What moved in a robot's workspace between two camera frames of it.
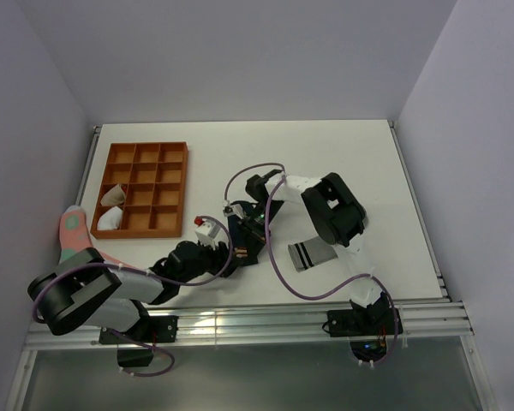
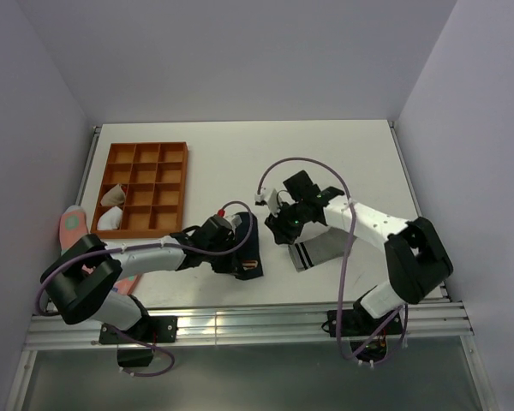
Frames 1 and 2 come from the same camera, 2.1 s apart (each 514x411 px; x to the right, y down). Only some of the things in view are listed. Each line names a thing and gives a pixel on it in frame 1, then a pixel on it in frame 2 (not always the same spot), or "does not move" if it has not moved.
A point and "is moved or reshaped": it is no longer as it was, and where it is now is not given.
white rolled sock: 111,219 does not move
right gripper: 248,219 to 283,235
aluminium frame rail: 279,323 does not move
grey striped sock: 311,253 does not move
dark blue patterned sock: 247,241 is moved or reshaped
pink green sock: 74,235 does not move
